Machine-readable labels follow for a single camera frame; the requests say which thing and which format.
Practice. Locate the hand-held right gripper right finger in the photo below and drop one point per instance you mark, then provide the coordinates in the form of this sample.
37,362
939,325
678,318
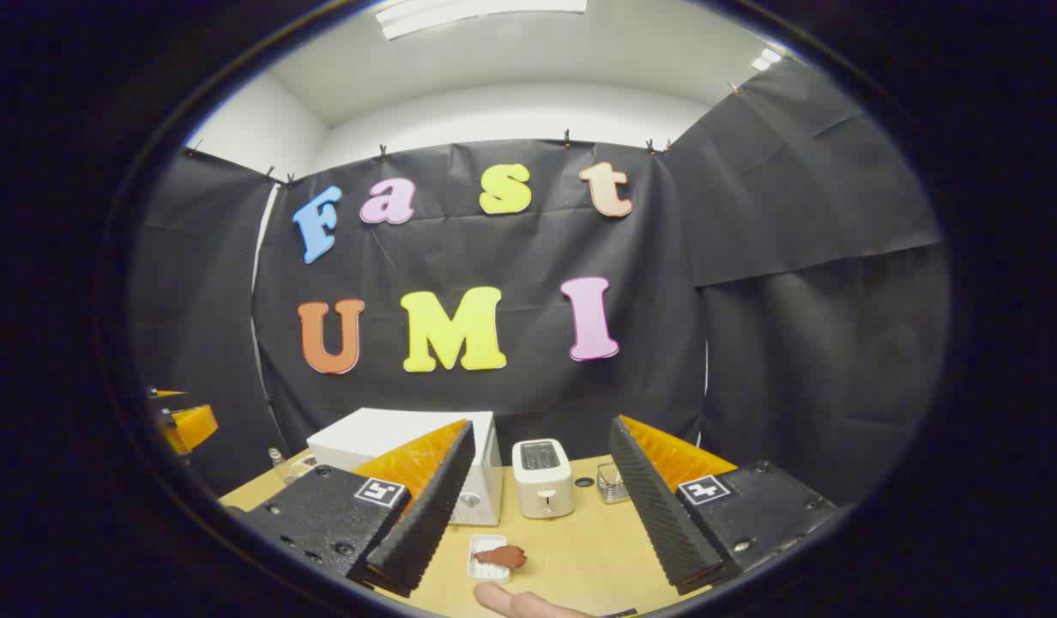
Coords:
657,506

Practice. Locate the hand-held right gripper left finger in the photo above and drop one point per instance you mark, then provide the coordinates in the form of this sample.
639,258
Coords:
425,515

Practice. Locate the black backdrop cloth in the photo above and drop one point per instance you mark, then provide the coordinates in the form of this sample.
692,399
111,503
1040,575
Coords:
528,257

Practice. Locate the white microwave oven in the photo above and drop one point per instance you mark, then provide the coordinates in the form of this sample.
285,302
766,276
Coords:
383,429

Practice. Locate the ceiling light panel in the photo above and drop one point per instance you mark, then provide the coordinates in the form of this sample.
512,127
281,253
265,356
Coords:
477,13
766,58

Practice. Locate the cream toaster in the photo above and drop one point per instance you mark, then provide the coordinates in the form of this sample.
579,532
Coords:
543,489

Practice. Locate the white food tray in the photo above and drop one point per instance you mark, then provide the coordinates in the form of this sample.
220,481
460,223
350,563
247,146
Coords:
481,571

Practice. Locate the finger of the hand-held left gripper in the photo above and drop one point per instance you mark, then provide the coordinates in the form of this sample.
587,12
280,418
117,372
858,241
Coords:
192,425
166,394

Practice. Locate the red meat piece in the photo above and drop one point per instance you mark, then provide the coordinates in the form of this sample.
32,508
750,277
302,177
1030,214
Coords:
503,557

